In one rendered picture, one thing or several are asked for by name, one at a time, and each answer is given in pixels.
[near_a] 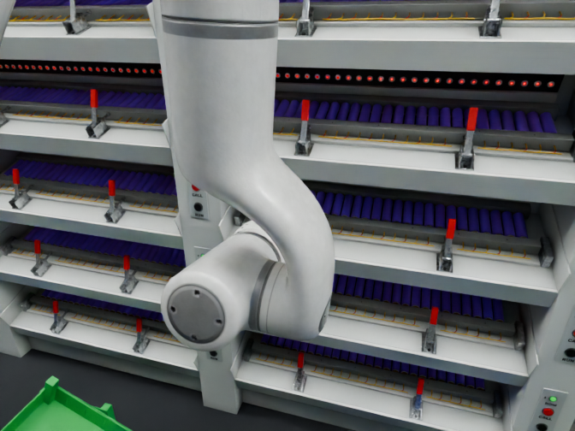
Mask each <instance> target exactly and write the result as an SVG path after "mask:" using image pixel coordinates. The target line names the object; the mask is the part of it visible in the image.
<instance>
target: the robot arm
mask: <svg viewBox="0 0 575 431"><path fill-rule="evenodd" d="M160 6H161V15H162V24H163V42H164V51H165V60H166V68H167V77H168V86H169V102H170V111H171V120H172V129H173V139H174V147H175V156H176V161H177V163H178V166H179V169H180V171H181V173H182V175H183V176H184V177H185V179H186V180H187V181H188V182H190V183H191V184H192V185H194V186H196V187H197V188H198V189H200V190H201V191H203V192H206V193H208V194H210V195H211V196H213V197H215V198H218V199H220V200H221V201H223V202H224V203H226V204H228V205H230V206H232V207H233V208H235V209H236V210H238V211H239V212H241V213H242V214H244V215H245V216H247V217H248V218H250V219H251V221H249V222H247V223H245V224H244V225H243V226H240V228H239V229H238V230H237V231H236V232H235V233H234V234H233V235H232V236H230V237H229V238H228V239H226V240H224V241H223V242H222V243H221V244H220V245H218V246H216V247H215V248H214V249H212V250H211V251H209V252H207V253H206V254H205V255H203V256H202V257H201V258H200V259H198V260H197V261H195V262H194V263H192V264H191V265H189V266H188V267H186V268H185V269H183V270H182V271H181V272H180V273H178V274H177V275H175V276H174V277H173V278H171V279H170V280H169V282H168V283H167V285H166V286H165V288H164V289H163V293H162V297H161V311H162V315H163V319H164V322H165V324H166V326H167V327H168V329H169V331H170V332H171V333H172V334H173V335H174V336H175V337H176V338H177V339H178V340H179V341H180V342H181V343H182V344H184V345H186V346H188V347H190V348H193V349H194V350H198V351H217V350H220V349H222V348H223V347H225V346H227V345H228V344H230V343H231V342H232V341H233V340H234V338H235V337H236V336H237V334H238V333H239V332H240V331H244V330H256V331H260V332H263V333H267V334H272V335H275V336H278V337H282V338H285V339H292V340H299V341H303V340H310V339H314V338H315V337H317V336H318V335H319V334H320V333H321V331H322V330H323V327H324V325H325V323H326V321H327V318H328V314H329V307H330V301H331V298H332V289H333V282H334V274H335V248H334V241H333V236H332V233H331V229H330V226H329V223H328V220H327V218H326V216H325V214H324V213H323V209H322V208H321V206H320V204H319V202H318V201H317V200H316V198H315V197H314V195H313V194H312V193H311V191H310V190H309V189H308V187H307V186H306V185H305V184H304V183H303V181H302V180H301V179H300V178H299V177H298V176H297V175H296V174H295V173H294V172H293V171H292V170H291V169H290V168H289V167H288V166H287V165H286V164H285V163H284V162H283V161H282V159H281V158H280V157H279V156H278V155H277V153H276V150H275V148H274V144H273V122H274V106H275V88H276V57H277V39H278V20H279V0H160Z"/></svg>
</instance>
